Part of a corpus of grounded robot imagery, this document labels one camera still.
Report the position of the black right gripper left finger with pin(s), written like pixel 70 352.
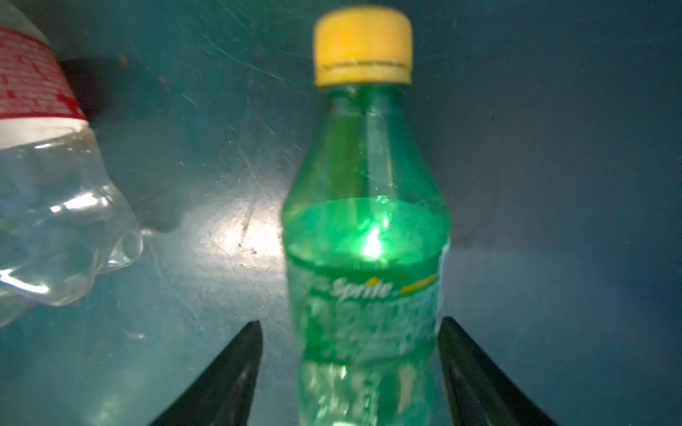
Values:
pixel 224 392

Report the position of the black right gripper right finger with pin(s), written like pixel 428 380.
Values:
pixel 479 392

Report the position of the green sprite bottle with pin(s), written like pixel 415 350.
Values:
pixel 365 232

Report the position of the yellow-cap red label bottle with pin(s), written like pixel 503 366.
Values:
pixel 63 221

